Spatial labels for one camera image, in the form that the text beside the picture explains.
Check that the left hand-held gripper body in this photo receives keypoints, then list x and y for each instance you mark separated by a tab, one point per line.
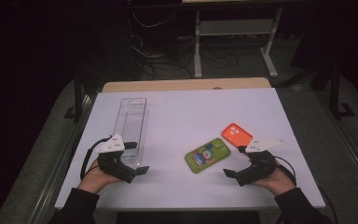
112	146

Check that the person's left hand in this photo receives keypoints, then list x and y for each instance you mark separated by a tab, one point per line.
94	179

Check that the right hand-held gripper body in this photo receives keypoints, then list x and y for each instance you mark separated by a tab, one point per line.
259	168

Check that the black metal stand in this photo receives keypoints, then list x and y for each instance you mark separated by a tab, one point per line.
77	99
335	93

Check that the aluminium rail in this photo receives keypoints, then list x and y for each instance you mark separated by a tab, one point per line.
62	161
348	146

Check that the dark computer tower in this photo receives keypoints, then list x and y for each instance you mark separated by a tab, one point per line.
158	31

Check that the wooden board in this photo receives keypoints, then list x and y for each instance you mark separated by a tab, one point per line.
186	84

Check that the orange phone case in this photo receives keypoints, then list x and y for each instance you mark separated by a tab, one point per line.
234	133

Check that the white metal desk frame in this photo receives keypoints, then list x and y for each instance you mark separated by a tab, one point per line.
236	27

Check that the clear plastic container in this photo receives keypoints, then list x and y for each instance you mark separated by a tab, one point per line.
132	124

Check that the person's right hand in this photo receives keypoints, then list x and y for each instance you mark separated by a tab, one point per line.
278	182

